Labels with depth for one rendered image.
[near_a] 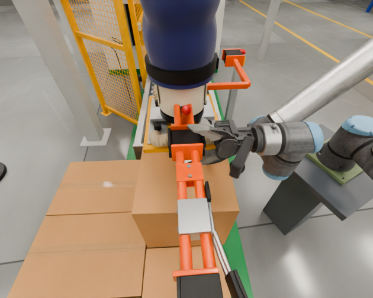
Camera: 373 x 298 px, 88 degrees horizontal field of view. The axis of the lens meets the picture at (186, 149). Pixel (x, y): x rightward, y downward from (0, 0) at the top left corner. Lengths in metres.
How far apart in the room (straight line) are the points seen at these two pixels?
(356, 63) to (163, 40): 0.54
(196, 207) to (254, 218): 1.46
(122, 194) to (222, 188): 0.70
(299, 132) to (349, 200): 0.74
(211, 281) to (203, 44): 0.52
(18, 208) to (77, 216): 1.08
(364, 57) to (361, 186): 0.78
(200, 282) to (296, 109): 0.57
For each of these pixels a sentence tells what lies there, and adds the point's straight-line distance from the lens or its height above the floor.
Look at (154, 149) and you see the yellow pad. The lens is 0.67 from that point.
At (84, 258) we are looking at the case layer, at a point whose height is 0.54.
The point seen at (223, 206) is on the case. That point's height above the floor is 0.94.
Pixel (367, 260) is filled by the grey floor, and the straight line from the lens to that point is 2.14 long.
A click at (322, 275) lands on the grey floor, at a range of 1.91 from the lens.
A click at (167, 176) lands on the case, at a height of 0.94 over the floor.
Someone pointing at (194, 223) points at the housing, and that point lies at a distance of 0.39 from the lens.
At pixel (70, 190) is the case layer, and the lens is 1.45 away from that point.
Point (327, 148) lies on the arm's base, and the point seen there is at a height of 0.85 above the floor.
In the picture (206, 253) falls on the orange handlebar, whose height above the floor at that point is 1.25.
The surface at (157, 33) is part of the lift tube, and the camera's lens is 0.57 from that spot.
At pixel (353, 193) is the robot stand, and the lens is 1.31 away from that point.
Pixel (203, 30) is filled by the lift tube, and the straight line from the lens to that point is 0.57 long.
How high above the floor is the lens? 1.62
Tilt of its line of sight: 47 degrees down
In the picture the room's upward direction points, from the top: straight up
